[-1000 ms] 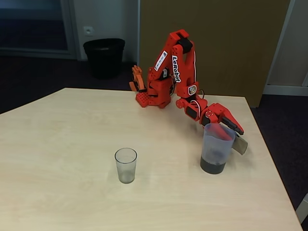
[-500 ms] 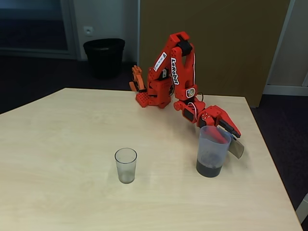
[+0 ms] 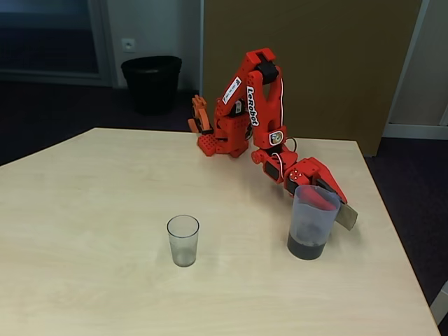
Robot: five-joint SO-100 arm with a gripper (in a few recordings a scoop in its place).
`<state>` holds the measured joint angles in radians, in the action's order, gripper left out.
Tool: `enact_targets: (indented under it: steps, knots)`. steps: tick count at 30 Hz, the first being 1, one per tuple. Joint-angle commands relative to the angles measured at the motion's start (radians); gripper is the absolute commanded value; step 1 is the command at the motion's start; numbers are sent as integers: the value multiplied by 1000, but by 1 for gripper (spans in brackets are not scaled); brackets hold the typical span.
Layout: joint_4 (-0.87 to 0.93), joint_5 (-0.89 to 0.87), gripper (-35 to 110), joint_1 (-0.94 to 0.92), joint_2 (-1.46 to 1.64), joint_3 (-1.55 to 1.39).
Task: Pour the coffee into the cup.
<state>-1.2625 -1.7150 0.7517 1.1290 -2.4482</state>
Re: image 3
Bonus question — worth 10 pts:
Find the white door frame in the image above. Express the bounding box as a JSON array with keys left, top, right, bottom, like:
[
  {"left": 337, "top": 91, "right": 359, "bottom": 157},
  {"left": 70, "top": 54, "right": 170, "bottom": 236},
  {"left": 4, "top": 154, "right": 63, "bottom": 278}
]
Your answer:
[{"left": 381, "top": 0, "right": 448, "bottom": 141}]

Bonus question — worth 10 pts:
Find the grey furniture corner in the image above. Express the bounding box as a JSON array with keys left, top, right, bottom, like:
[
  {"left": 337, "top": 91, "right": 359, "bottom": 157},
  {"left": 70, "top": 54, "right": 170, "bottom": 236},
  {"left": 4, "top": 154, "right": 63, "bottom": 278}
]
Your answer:
[{"left": 429, "top": 279, "right": 448, "bottom": 328}]

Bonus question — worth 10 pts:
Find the orange table clamp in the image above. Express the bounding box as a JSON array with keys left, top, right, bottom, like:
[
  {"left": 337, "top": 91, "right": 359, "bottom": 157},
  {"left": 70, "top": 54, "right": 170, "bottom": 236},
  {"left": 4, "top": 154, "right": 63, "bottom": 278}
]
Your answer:
[{"left": 187, "top": 94, "right": 215, "bottom": 136}]

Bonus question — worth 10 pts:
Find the white servo cable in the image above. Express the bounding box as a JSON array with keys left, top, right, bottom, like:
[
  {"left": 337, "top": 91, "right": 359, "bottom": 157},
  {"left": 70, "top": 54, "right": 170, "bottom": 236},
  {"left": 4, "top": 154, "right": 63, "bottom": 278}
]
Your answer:
[{"left": 273, "top": 78, "right": 285, "bottom": 180}]

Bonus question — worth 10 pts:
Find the translucent pitcher with cardboard handle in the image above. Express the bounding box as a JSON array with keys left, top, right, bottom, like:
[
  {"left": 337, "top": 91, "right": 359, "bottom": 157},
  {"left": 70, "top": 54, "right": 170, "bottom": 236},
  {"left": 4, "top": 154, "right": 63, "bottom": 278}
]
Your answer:
[{"left": 286, "top": 184, "right": 359, "bottom": 261}]

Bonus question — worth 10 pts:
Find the black waste bin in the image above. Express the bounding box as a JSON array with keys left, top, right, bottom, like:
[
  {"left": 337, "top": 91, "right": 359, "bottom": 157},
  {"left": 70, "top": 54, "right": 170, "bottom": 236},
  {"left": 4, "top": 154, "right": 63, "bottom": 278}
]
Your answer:
[{"left": 120, "top": 55, "right": 183, "bottom": 116}]

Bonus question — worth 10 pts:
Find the grey framed glass partition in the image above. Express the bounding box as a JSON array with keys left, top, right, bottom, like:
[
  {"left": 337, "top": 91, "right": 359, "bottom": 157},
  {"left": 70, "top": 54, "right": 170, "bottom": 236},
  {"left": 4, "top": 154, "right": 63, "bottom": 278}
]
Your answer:
[{"left": 0, "top": 0, "right": 118, "bottom": 88}]

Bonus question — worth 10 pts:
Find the clear drinking glass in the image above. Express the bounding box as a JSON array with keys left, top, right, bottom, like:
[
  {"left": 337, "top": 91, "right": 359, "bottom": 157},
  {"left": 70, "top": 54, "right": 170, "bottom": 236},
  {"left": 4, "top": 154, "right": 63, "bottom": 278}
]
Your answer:
[{"left": 166, "top": 214, "right": 200, "bottom": 268}]

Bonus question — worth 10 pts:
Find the brown cork board panel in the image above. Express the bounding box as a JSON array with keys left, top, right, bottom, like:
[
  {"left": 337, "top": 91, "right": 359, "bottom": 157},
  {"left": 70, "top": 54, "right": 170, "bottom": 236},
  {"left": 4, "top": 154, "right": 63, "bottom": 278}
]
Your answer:
[{"left": 202, "top": 0, "right": 423, "bottom": 158}]

